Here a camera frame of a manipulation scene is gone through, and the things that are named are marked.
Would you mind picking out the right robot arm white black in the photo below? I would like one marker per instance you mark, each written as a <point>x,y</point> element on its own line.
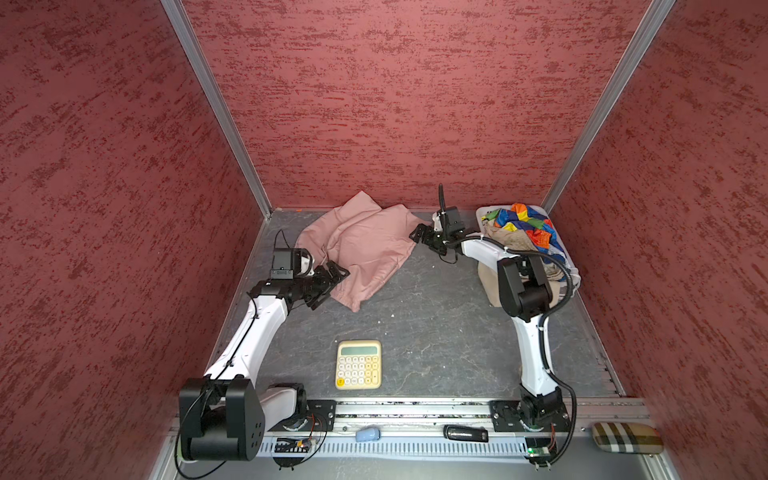
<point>532,286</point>

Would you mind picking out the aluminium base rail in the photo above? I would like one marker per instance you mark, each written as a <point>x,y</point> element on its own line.
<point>412,446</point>

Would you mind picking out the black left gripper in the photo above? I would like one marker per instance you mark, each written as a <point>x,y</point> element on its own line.
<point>326,283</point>

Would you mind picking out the circuit board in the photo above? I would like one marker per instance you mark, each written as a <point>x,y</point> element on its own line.
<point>540,449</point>
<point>284,445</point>

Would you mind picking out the plaid glasses case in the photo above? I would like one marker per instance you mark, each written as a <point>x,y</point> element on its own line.
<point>627,438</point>

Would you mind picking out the small blue object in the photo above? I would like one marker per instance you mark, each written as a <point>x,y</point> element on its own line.
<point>368,434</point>

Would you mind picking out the black usb stick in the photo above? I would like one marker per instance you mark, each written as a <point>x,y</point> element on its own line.
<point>463,433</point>

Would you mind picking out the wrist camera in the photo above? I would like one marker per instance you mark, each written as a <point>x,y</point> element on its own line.
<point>448,223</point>
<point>291,263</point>

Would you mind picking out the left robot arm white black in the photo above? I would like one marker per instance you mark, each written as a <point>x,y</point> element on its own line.
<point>222,417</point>

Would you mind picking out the pink shorts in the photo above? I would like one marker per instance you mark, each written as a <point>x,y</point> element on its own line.
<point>371,242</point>

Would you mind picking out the right circuit board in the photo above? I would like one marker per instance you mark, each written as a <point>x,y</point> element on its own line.
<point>540,449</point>

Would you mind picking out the yellow calculator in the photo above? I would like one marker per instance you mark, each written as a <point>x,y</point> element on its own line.
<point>359,365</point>

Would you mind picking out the left circuit board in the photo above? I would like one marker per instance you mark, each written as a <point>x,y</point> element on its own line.
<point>284,445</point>

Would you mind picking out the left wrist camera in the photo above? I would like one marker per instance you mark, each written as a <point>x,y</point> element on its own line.
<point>291,263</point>

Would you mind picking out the multicolour striped shorts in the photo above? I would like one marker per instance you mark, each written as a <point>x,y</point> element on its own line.
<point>531,228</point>

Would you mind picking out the white plastic basket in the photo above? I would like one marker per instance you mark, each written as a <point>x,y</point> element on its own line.
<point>570,264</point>

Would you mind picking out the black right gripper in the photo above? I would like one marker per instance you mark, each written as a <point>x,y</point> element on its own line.
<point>428,237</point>

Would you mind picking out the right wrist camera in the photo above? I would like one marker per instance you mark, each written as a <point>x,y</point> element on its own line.
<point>448,223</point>

